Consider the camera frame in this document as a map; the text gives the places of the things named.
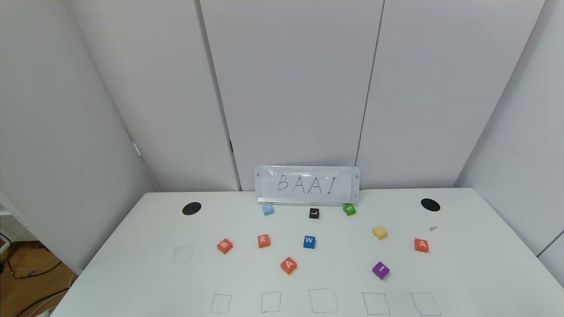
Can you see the grey panel hinge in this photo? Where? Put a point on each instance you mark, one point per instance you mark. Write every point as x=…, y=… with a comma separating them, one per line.
x=137, y=149

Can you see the clear sign holder BAAI paper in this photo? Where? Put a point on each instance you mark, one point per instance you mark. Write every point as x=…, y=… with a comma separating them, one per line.
x=308, y=184

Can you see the orange letter B block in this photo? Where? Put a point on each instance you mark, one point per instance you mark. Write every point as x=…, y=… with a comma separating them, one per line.
x=224, y=245

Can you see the yellow letter N block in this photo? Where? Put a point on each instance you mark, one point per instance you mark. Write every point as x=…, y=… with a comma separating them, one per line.
x=380, y=232

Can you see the green letter S block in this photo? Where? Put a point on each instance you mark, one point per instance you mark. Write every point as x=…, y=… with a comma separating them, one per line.
x=349, y=209

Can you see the orange letter A block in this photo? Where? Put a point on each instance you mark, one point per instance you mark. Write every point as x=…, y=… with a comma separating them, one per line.
x=288, y=265
x=421, y=245

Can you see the blue letter W block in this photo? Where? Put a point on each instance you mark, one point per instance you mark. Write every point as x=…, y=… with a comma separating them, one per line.
x=309, y=241

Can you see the light blue letter block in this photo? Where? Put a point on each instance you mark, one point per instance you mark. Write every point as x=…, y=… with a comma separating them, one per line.
x=268, y=209

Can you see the black letter L block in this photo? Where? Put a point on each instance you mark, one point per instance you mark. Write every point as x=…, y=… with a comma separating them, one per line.
x=313, y=213

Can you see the white shelf frame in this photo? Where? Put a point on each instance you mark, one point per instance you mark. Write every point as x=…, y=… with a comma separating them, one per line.
x=13, y=210

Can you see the orange letter R block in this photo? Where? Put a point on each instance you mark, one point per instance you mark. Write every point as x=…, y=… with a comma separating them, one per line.
x=263, y=240

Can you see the purple letter I block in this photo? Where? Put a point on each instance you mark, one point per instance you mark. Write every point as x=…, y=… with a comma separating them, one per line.
x=380, y=270

